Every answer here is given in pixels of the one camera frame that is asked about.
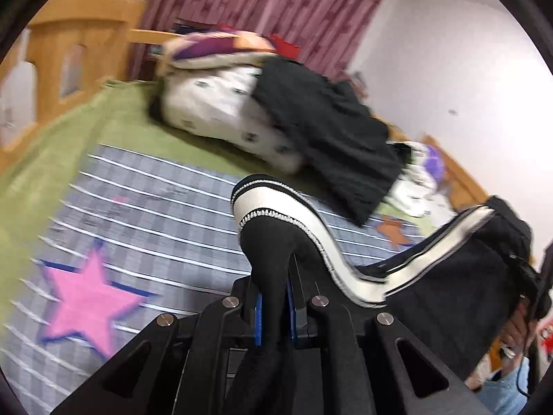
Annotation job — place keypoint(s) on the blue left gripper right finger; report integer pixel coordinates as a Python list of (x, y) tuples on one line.
[(292, 310)]

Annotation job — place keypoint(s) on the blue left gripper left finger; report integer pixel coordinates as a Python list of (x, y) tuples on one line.
[(258, 321)]

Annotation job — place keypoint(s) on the black pants white waistband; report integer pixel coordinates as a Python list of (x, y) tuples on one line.
[(397, 336)]

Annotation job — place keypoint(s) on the person's right hand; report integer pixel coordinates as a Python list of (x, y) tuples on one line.
[(518, 332)]

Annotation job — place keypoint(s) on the light blue fleece sleeve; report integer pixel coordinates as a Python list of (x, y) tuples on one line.
[(506, 394)]

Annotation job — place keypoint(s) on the black jacket on quilt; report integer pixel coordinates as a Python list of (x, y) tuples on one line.
[(345, 147)]

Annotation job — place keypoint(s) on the grey checkered star bedsheet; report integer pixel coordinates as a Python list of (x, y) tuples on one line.
[(157, 200)]

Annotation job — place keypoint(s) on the white black-dotted quilt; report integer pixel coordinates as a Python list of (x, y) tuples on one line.
[(217, 104)]

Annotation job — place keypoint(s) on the purple patterned pillow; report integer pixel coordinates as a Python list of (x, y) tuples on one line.
[(216, 49)]

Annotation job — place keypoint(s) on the maroon patterned curtain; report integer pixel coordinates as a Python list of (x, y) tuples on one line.
[(326, 32)]

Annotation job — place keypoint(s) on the wooden bed frame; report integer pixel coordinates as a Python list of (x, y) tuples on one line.
[(461, 73)]

